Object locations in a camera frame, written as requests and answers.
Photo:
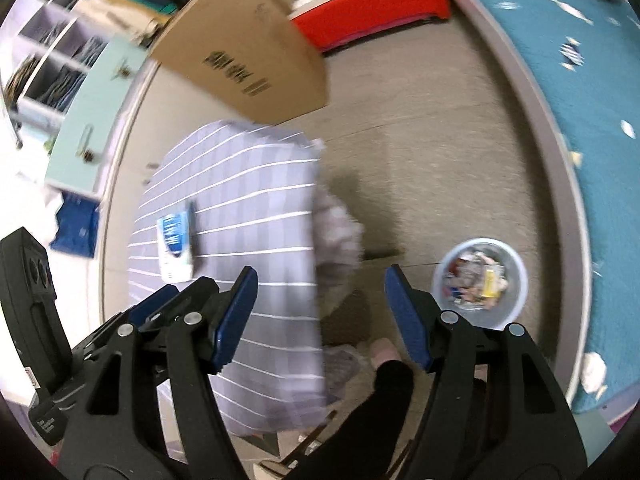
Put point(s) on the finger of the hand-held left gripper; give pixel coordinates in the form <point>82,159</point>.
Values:
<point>195,292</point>
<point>150,305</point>

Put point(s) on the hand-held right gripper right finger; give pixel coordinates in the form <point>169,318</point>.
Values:
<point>407,320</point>

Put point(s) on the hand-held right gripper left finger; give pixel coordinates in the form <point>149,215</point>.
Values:
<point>235,320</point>

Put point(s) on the blue white packet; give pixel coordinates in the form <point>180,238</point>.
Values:
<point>175,240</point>

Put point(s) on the pile of wrappers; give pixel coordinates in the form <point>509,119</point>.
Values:
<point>472,280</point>

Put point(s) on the pale blue plastic bin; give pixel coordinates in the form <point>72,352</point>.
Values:
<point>517,285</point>

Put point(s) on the pink slipper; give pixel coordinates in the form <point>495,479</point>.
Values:
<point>385,350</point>

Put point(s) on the blue bag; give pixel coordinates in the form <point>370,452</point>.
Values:
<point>75,230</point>

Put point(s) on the person's black trouser leg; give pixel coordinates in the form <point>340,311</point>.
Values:
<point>370,420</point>

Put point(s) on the grey checked tablecloth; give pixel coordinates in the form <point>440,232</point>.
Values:
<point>250,200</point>

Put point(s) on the pinecone drawer ornament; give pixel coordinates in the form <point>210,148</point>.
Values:
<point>89,145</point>
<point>125,67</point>

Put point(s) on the beige low cabinet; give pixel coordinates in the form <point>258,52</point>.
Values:
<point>131,130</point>

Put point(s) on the white teal shelf unit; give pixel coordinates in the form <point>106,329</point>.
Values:
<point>90,110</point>

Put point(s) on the folded jeans stack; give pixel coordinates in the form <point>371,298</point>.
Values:
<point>62,85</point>

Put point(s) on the large cardboard box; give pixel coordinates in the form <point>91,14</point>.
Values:
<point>240,40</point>

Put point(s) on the folded dark clothes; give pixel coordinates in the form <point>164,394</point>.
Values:
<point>91,52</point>

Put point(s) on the bunk bed, teal mattress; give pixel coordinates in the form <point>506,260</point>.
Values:
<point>575,60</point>

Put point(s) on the red bench white top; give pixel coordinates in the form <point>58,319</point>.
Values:
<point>370,5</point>

